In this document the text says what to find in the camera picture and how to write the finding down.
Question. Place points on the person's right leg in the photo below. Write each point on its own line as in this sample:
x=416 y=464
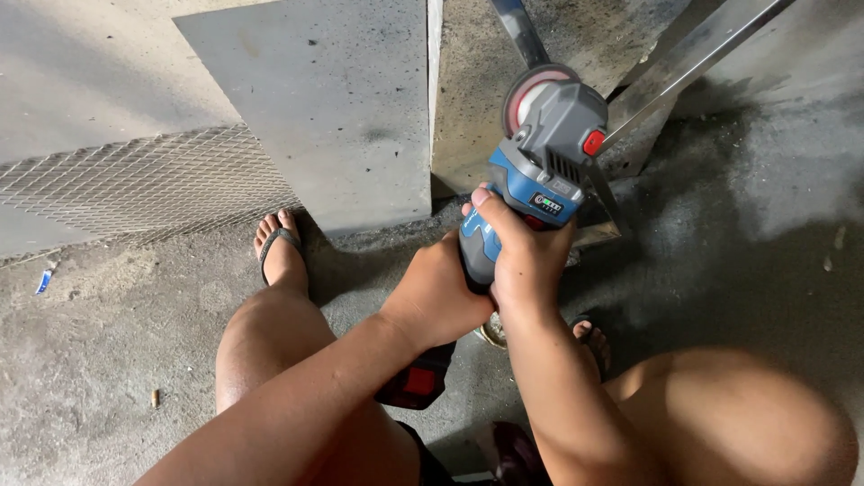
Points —
x=729 y=418

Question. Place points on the cigarette butt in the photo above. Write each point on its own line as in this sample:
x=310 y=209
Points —
x=155 y=399

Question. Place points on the expanded metal mesh sheet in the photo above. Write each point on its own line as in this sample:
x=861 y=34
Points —
x=135 y=185

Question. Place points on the shiny square steel bar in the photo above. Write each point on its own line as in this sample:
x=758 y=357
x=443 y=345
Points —
x=688 y=64

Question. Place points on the grey flat metal panel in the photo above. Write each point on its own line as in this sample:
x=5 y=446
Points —
x=324 y=101

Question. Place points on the person's left hand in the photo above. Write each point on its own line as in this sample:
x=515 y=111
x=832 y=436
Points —
x=432 y=297

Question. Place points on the flat steel base strip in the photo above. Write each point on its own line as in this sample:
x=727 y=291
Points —
x=607 y=209

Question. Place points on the person's left leg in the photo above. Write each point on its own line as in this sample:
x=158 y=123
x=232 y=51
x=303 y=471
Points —
x=270 y=337

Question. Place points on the blue white wrapper scrap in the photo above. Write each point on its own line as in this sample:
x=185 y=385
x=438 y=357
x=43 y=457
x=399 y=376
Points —
x=44 y=280

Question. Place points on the person's leg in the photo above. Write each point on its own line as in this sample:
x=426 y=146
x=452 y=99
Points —
x=729 y=418
x=270 y=337

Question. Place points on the round worn grinding disc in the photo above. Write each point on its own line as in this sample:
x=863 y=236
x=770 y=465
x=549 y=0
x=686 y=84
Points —
x=495 y=332

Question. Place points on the person's right hand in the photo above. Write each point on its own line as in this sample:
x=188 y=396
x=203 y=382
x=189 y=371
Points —
x=533 y=260

